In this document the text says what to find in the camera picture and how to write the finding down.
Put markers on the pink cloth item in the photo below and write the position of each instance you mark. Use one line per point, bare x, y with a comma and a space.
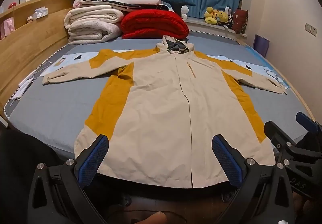
6, 28

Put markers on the beige and mustard hooded jacket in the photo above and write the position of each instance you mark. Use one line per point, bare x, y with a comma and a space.
156, 113

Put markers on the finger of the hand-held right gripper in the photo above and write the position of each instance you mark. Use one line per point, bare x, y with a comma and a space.
308, 123
275, 133

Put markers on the wooden headboard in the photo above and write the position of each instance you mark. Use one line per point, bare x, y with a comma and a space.
30, 45

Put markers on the bed with grey sheet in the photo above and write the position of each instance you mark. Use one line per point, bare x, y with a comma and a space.
50, 113

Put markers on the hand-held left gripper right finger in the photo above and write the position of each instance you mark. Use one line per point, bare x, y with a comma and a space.
226, 158

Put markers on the light blue printed sheet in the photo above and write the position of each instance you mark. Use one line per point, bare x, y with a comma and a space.
68, 59

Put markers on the white cloth with dark trim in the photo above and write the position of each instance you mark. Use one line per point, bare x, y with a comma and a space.
140, 7

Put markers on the purple bag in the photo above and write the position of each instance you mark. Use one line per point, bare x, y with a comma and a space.
261, 45

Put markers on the wall socket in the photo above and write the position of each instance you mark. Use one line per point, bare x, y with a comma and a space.
308, 27
313, 31

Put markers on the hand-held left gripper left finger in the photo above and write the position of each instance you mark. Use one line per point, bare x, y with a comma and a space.
93, 158

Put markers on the window sill bench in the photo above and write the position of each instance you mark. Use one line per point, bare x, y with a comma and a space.
213, 29

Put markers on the person's shoe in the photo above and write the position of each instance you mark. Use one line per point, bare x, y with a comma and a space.
125, 200
229, 195

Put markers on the white plush toy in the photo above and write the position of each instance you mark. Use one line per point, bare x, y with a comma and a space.
185, 11

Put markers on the yellow plush toy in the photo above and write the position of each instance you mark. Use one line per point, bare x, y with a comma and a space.
222, 16
210, 15

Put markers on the folded white fleece blanket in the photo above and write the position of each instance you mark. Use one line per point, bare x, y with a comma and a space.
93, 25

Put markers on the folded red quilt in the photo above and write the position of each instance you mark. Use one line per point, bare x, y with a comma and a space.
153, 24

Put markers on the tissue box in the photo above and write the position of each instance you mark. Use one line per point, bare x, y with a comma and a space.
40, 12

